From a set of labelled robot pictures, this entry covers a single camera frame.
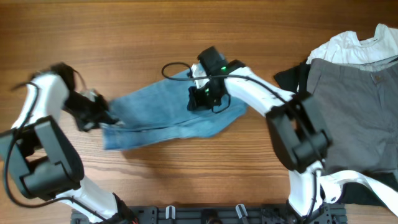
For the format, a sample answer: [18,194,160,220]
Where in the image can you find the light blue denim jeans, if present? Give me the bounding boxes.
[101,69,248,150]

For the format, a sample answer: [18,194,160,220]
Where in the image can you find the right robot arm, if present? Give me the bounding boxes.
[188,47,332,223]

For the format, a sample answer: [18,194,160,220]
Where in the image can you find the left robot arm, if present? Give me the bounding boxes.
[1,62,139,223]

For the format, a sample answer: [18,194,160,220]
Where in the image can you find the black garment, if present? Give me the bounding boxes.
[274,62,311,93]

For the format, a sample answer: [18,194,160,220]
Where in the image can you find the white cloth garment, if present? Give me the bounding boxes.
[306,24,397,64]

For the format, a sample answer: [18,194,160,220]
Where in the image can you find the grey garment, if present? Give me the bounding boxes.
[307,58,397,174]

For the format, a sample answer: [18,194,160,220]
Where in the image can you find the black right camera cable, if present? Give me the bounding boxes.
[160,62,324,222]

